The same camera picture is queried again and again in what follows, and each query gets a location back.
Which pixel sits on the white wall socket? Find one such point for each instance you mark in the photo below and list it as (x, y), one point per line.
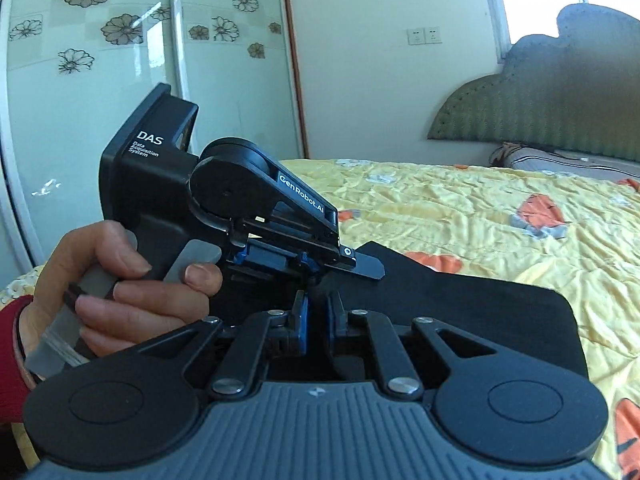
(416, 36)
(433, 35)

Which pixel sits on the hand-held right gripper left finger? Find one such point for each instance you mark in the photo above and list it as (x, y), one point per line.
(301, 327)

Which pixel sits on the green padded headboard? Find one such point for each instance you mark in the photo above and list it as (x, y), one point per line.
(550, 105)

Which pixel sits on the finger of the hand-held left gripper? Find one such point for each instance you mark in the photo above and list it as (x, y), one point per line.
(367, 266)

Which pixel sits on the yellow printed blanket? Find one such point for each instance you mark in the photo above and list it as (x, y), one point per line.
(450, 200)

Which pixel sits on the flower print wardrobe door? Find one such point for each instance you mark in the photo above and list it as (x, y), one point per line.
(65, 110)
(240, 85)

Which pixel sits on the person's left forearm red sleeve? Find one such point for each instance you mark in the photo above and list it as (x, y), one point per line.
(12, 355)

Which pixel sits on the person's left hand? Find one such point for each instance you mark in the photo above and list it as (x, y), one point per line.
(130, 305)

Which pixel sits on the black pants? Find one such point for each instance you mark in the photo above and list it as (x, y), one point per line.
(475, 310)

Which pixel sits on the grey striped pillow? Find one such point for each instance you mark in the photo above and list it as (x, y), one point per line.
(550, 160)

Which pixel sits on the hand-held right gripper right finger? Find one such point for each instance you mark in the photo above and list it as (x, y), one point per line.
(332, 321)

